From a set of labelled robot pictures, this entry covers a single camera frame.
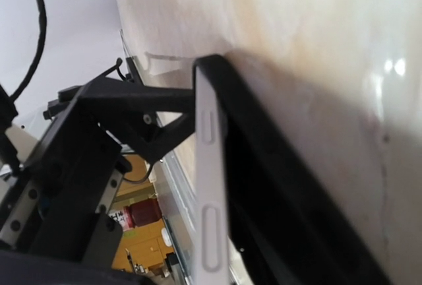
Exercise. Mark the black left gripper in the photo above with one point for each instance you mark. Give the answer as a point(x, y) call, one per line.
point(58, 205)

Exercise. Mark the red drink bottle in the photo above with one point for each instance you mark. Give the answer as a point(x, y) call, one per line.
point(138, 214)

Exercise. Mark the large silver phone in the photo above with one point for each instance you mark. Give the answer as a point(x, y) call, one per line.
point(211, 259)

